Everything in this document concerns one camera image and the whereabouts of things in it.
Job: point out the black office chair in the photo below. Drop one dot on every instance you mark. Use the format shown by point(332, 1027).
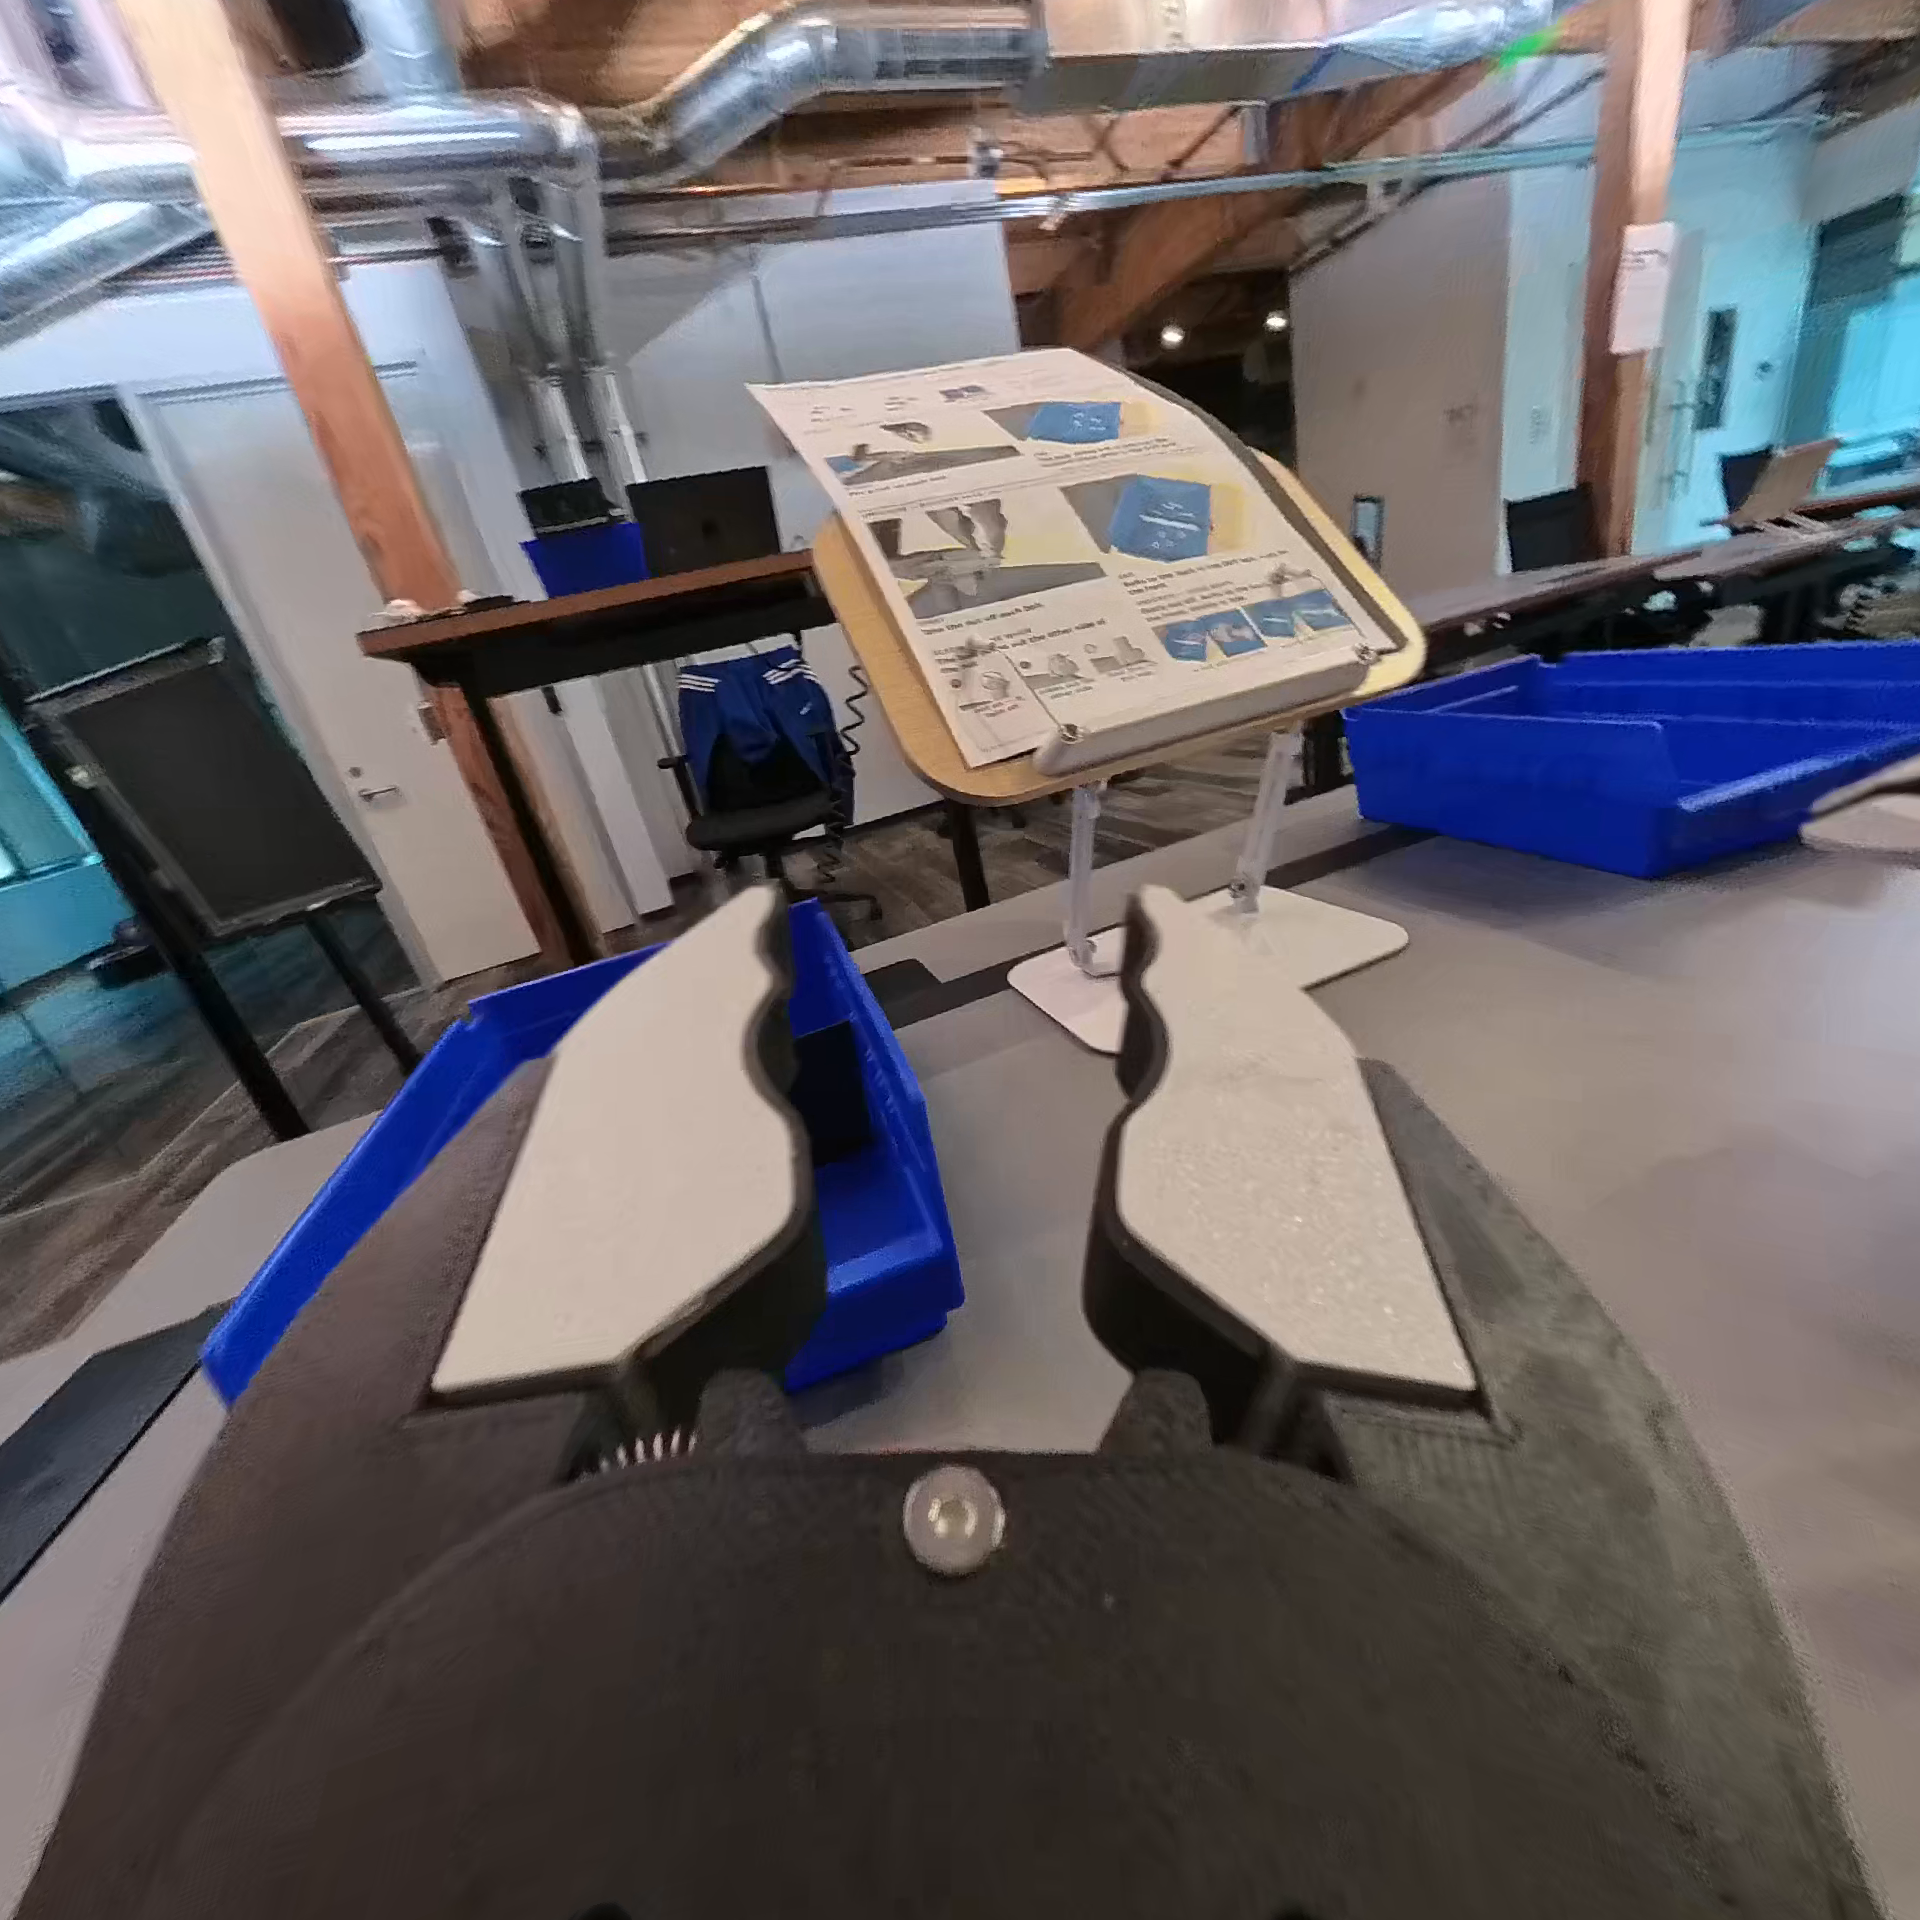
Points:
point(758, 802)
point(1548, 529)

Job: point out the silver spiral duct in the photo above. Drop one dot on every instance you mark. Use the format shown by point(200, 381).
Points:
point(452, 142)

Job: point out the rectangular metal duct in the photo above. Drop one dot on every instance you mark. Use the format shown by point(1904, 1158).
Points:
point(1276, 44)

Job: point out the white door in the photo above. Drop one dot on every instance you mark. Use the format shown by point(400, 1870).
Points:
point(375, 675)

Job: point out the long brown table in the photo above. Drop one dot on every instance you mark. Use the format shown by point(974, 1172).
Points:
point(1724, 578)

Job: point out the blue striped jacket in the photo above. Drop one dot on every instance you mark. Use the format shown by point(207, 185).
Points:
point(804, 720)

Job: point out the printed instruction sheet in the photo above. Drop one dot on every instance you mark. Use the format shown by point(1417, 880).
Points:
point(1021, 524)

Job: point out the instruction sheet on stand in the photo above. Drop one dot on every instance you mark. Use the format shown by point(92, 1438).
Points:
point(1359, 941)

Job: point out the white paper notice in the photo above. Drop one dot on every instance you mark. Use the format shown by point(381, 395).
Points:
point(1646, 293)

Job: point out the blue plastic bin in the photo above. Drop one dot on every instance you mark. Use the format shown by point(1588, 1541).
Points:
point(1500, 780)
point(360, 1184)

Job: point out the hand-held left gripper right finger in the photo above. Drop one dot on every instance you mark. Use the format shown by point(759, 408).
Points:
point(1276, 1184)

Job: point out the tan chair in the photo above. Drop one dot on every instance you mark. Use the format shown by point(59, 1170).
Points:
point(1787, 480)

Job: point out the brown standing desk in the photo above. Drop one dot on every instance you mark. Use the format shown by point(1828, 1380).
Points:
point(600, 621)

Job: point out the grey desk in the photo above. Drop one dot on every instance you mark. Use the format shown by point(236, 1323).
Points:
point(1651, 1140)

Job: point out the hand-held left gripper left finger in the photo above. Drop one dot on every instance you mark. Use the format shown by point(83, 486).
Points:
point(629, 1170)

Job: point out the small blue storage bin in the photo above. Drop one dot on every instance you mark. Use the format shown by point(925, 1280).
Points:
point(587, 562)

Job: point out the wooden post with notice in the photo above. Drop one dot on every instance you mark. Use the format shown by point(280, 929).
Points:
point(1636, 118)

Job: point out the black panel on stand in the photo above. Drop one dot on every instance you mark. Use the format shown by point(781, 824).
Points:
point(196, 780)

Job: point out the bare wooden support post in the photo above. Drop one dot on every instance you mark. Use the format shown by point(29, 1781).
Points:
point(300, 299)

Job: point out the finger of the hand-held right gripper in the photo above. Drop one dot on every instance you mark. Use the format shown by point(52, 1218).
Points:
point(1883, 826)

